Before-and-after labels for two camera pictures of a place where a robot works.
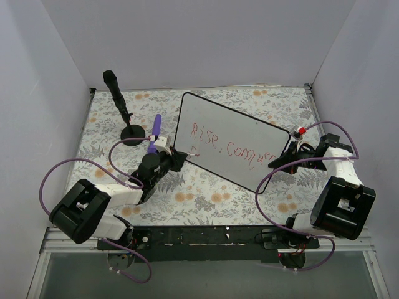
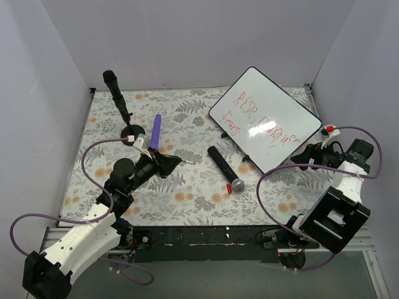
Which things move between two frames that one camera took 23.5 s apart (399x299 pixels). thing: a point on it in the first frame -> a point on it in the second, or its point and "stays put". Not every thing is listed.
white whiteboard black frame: [230, 146] -> [264, 121]
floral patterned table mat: [125, 124] stays put
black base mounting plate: [207, 244] stays put
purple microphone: [156, 131] stays put
